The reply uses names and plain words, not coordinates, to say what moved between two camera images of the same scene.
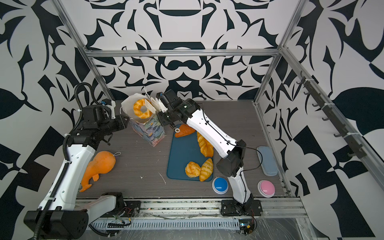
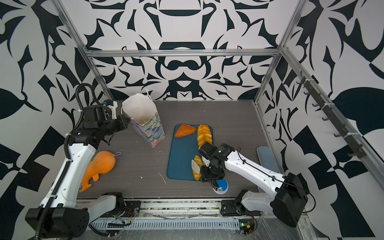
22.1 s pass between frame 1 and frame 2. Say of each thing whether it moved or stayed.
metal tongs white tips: moved
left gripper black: stayed
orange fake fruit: stayed
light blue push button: stayed
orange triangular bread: stayed
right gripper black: moved
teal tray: stayed
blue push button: stayed
